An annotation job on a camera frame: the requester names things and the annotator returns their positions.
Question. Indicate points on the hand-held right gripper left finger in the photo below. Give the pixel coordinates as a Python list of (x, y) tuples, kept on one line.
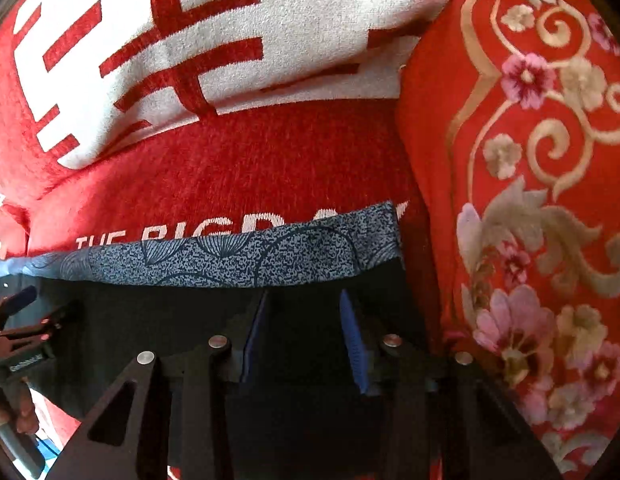
[(253, 345)]

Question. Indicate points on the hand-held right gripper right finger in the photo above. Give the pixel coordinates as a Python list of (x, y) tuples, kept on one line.
[(353, 345)]

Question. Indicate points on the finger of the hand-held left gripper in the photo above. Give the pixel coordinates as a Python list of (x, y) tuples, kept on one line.
[(50, 322), (21, 297)]

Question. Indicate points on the black pants with patterned waistband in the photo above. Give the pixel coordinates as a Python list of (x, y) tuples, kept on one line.
[(140, 310)]

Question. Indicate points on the person's left hand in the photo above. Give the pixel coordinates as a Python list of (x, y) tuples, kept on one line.
[(12, 410)]

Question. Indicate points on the red printed blanket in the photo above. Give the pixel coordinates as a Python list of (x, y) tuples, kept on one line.
[(240, 160)]

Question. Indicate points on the red floral quilt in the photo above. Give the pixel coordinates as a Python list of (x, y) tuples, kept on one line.
[(539, 185)]

